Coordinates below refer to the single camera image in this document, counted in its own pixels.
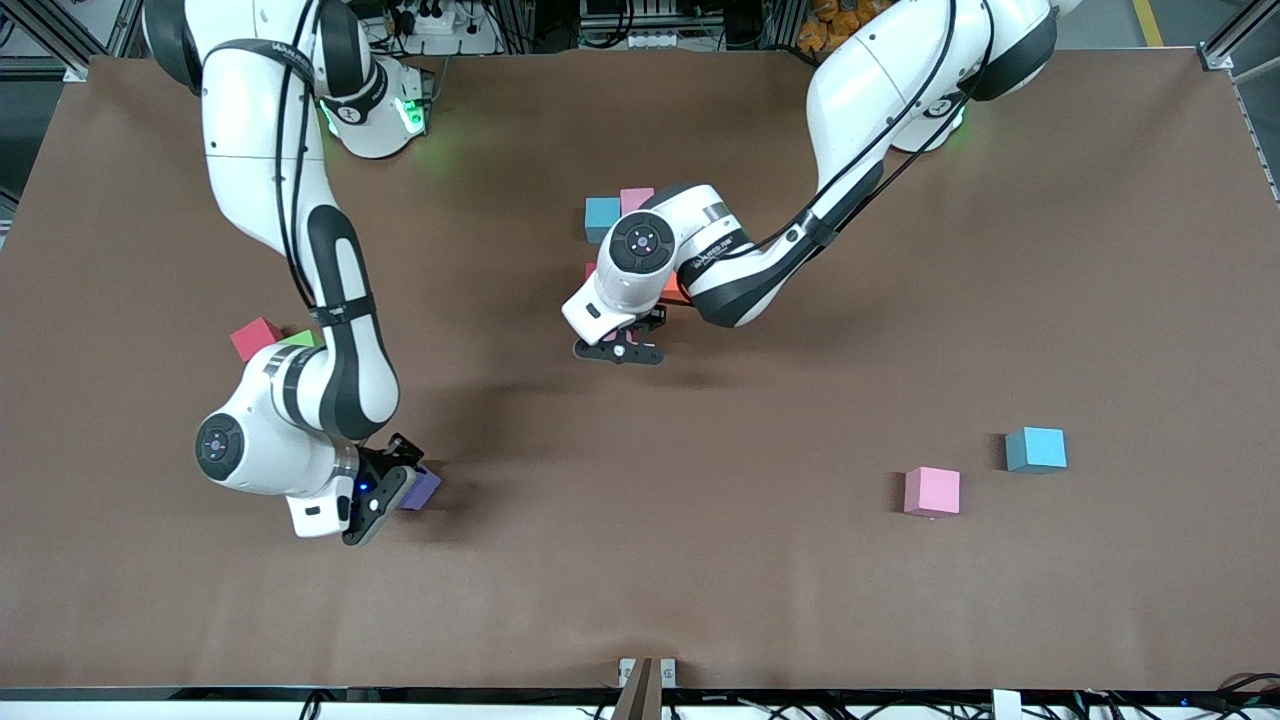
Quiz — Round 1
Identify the white metal bracket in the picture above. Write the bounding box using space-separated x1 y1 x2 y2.
618 657 678 689

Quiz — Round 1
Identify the purple foam block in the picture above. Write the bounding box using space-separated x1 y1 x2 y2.
400 465 443 512

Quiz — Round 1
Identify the aluminium frame profile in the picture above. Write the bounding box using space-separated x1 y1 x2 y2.
1200 0 1280 71
0 0 146 83

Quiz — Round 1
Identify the dark slanted metal bar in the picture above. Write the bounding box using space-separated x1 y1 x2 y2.
610 657 666 720

